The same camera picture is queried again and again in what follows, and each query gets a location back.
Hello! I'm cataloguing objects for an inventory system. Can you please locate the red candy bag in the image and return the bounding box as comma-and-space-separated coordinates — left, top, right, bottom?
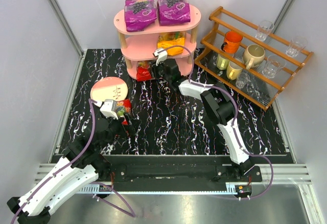
115, 99, 132, 126
136, 61, 153, 82

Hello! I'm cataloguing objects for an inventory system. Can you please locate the orange candy bag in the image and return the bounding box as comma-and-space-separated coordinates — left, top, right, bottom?
157, 31, 186, 56

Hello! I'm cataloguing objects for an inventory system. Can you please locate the purple candy bag back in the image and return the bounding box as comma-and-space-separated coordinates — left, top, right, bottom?
124, 0, 157, 32

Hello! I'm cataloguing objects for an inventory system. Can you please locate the purple candy bag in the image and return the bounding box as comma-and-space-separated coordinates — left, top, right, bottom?
124, 0, 157, 32
157, 0, 191, 26

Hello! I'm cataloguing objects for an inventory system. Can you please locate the purple candy bag front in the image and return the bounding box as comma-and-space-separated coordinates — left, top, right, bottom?
157, 0, 191, 26

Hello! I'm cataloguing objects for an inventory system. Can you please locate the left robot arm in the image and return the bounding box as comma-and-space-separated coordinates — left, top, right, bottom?
7, 113, 139, 223

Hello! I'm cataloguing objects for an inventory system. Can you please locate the pink three-tier shelf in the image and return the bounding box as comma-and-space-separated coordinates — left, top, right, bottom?
113, 5, 201, 79

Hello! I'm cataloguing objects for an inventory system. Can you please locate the clear glass middle shelf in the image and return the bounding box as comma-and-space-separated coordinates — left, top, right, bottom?
262, 55, 286, 79

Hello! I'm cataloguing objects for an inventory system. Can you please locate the pink round plate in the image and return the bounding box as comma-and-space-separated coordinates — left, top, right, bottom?
90, 77, 128, 102

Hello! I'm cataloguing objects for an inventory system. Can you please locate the green-yellow mug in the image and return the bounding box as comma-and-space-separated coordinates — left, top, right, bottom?
216, 54, 229, 70

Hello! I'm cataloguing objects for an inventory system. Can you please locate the cream yellow mug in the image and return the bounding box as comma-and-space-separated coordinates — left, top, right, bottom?
226, 61, 243, 80

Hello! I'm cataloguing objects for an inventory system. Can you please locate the orange mug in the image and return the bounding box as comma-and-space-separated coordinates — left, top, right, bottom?
221, 31, 243, 54

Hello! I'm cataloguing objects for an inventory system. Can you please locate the small clear glass bottom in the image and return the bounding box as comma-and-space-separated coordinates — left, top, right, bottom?
236, 72, 250, 89

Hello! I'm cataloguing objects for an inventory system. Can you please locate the beige round mug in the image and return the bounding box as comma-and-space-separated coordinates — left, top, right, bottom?
242, 44, 265, 70

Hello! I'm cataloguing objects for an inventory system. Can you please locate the wooden cup rack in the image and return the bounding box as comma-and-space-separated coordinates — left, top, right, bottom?
195, 6, 314, 110

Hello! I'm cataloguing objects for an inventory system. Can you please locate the clear glass top left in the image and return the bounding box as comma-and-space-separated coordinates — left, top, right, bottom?
255, 20, 274, 42

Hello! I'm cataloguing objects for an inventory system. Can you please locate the clear glass top right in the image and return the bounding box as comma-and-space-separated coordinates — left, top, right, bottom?
286, 36, 308, 58

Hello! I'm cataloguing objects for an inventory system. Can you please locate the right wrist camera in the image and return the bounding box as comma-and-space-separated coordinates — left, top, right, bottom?
153, 48, 168, 66

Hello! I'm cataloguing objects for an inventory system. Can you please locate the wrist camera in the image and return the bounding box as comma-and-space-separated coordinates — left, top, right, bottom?
100, 99, 118, 119
153, 48, 168, 66

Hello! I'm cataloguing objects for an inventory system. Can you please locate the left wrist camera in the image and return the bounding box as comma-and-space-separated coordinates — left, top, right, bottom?
100, 99, 118, 119

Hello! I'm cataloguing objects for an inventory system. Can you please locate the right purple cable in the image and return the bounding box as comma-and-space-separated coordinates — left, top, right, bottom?
160, 44, 274, 201

